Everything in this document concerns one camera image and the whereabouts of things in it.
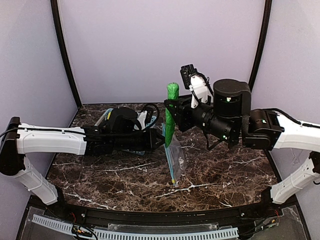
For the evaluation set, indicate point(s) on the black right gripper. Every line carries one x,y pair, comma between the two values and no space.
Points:
180,113

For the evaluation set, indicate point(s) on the clear zip top bag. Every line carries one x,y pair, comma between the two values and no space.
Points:
176,159

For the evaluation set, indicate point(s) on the black front frame rail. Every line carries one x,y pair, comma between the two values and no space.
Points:
243,217

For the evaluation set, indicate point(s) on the white slotted cable duct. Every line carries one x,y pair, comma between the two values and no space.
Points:
138,232

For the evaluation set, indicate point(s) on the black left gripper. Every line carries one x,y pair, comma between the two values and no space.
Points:
153,139

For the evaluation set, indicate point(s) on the left black corner post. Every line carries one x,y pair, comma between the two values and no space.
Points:
63,52

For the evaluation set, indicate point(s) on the light blue plastic basket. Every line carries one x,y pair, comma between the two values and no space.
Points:
123,119

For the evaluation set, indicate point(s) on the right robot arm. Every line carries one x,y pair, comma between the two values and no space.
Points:
224,111

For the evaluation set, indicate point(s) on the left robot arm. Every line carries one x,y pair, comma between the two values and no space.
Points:
20,139

